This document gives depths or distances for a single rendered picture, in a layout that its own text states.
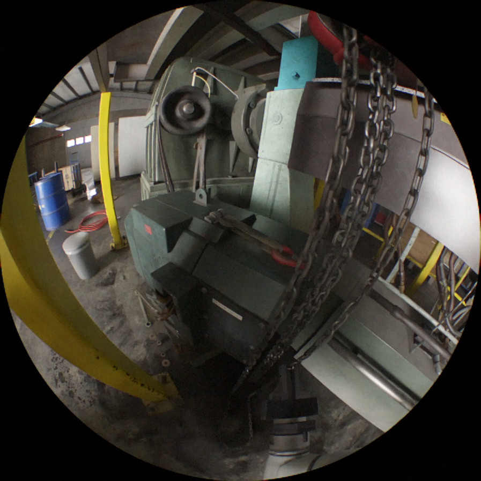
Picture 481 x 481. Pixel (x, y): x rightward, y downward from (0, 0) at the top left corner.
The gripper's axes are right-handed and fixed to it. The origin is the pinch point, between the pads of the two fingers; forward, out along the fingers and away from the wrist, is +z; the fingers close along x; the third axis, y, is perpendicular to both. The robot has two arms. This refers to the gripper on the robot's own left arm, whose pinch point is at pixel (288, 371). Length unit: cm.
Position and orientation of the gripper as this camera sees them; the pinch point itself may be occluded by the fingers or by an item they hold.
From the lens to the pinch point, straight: 50.2
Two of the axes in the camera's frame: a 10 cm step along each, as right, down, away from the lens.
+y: -1.2, 8.4, 5.2
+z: 0.9, -5.2, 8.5
